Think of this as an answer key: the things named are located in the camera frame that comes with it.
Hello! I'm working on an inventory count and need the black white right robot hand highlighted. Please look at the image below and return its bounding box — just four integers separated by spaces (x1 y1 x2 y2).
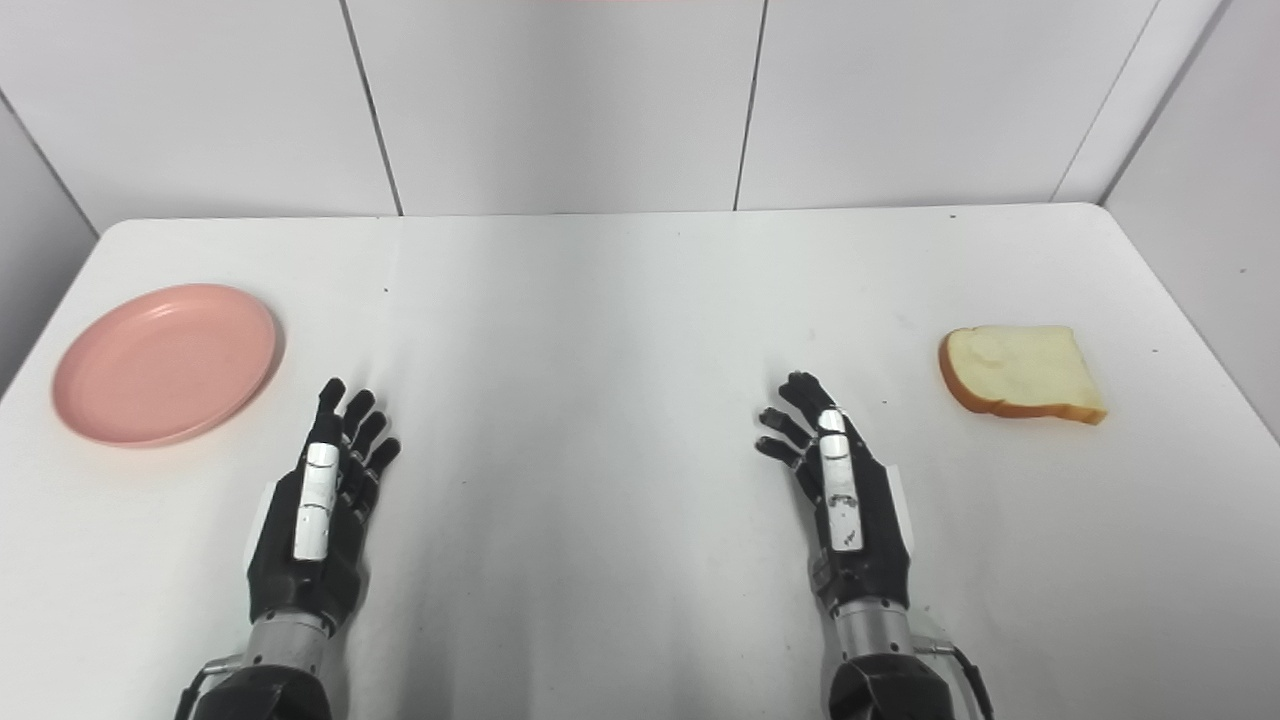
755 371 913 613

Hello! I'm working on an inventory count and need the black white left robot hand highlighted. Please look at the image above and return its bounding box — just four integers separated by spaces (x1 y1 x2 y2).
246 377 402 631

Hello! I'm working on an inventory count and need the slice of bread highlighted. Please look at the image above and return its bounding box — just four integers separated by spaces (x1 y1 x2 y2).
937 325 1108 426

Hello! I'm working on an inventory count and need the pink round plate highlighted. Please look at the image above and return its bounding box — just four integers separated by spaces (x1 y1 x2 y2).
52 284 282 448

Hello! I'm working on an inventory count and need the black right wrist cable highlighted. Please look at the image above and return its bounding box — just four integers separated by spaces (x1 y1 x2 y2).
912 638 997 720

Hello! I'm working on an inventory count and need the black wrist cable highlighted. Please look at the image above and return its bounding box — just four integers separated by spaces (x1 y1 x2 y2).
912 638 997 720
175 655 244 720

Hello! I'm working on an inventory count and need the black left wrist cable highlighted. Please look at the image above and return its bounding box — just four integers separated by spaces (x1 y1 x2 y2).
175 655 244 720

